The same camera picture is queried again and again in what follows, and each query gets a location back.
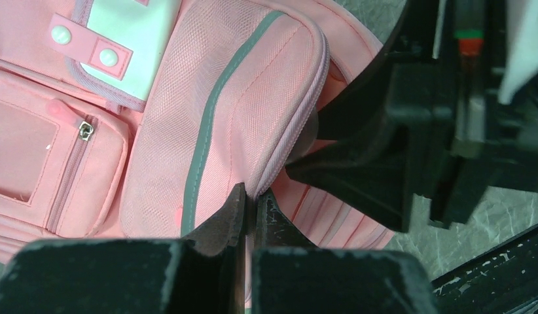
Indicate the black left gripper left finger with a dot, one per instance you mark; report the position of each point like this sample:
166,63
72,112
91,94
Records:
203,272

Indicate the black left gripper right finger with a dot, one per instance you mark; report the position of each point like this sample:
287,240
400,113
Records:
289,274

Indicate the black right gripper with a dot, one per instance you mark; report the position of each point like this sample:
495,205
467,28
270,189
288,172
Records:
461,140

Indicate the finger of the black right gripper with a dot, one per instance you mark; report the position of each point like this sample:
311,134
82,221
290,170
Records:
366,172

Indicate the pink school backpack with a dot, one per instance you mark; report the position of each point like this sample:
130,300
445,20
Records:
135,119

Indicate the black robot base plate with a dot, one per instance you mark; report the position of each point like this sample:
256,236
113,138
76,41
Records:
502,280

